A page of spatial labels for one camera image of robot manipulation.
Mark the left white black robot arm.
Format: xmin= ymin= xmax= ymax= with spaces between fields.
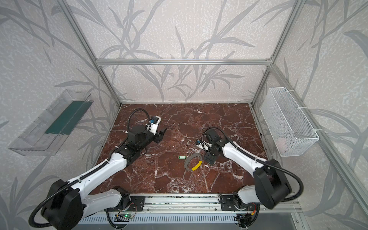
xmin=28 ymin=116 xmax=166 ymax=230

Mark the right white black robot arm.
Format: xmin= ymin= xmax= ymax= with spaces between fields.
xmin=195 ymin=126 xmax=304 ymax=210

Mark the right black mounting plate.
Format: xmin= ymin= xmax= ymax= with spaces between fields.
xmin=217 ymin=194 xmax=257 ymax=211

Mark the black mounting plate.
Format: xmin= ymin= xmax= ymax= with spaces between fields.
xmin=217 ymin=194 xmax=257 ymax=211
xmin=107 ymin=195 xmax=145 ymax=212

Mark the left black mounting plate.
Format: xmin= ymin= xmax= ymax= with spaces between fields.
xmin=107 ymin=195 xmax=145 ymax=212

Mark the pink object in basket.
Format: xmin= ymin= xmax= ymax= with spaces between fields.
xmin=276 ymin=138 xmax=288 ymax=153

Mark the green led circuit board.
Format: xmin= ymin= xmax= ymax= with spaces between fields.
xmin=114 ymin=214 xmax=135 ymax=222

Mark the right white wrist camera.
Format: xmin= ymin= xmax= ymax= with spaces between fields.
xmin=195 ymin=139 xmax=211 ymax=152

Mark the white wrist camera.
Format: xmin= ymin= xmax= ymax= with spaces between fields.
xmin=146 ymin=116 xmax=161 ymax=135
xmin=195 ymin=139 xmax=211 ymax=152

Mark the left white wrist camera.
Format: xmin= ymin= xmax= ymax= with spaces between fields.
xmin=146 ymin=116 xmax=161 ymax=135

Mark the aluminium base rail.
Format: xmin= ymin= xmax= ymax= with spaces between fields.
xmin=60 ymin=193 xmax=302 ymax=215

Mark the white wire mesh basket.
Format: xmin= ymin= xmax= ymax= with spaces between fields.
xmin=261 ymin=87 xmax=319 ymax=157

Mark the aluminium frame crossbar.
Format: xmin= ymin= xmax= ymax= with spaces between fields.
xmin=96 ymin=59 xmax=271 ymax=66

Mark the slotted grey cable duct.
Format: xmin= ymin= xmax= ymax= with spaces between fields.
xmin=70 ymin=215 xmax=239 ymax=224

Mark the clear plastic wall tray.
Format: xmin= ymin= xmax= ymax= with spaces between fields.
xmin=9 ymin=90 xmax=94 ymax=156

